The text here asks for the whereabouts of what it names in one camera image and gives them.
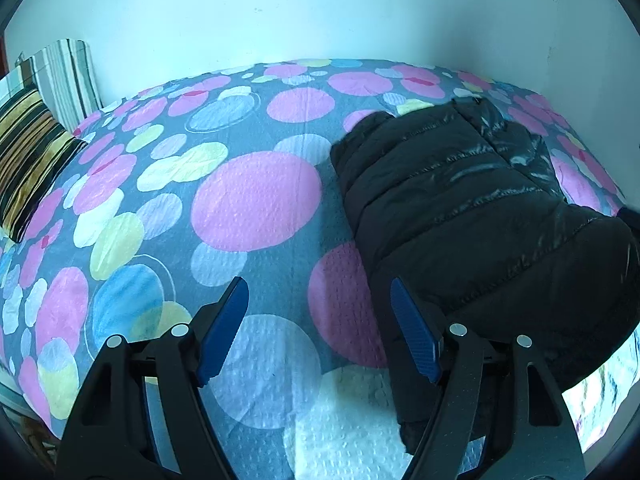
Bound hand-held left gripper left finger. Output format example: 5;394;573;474
58;277;250;480

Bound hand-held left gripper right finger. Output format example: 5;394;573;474
390;277;587;480

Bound black puffer jacket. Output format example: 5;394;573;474
330;97;640;456

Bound dotted bed sheet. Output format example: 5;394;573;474
0;58;627;480

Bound striped green white pillow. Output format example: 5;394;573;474
0;39;104;132

